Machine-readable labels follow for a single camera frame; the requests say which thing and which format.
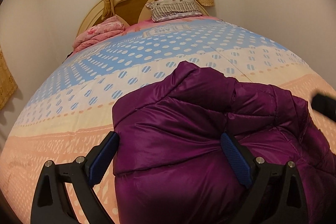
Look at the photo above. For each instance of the striped patterned pillow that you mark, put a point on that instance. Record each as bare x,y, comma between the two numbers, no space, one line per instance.
173,7

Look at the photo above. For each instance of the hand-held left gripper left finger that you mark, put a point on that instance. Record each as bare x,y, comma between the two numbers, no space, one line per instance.
103,158

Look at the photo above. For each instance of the cream wooden headboard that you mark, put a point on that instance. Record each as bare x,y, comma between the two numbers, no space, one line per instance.
131,7

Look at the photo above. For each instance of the pink bed sheet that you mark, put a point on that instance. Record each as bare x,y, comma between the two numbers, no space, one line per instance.
136,27

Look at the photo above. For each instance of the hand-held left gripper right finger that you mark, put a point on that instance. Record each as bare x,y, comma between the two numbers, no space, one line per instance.
236,158

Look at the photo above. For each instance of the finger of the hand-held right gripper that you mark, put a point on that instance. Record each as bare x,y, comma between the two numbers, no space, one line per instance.
325,106

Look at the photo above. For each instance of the pink floral folded blanket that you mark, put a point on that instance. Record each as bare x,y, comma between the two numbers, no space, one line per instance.
99,31

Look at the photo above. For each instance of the dotted pastel bed cover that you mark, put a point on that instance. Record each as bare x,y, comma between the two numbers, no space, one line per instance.
105,69

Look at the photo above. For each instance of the purple hooded puffer jacket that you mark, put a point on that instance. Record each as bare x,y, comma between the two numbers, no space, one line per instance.
183,134

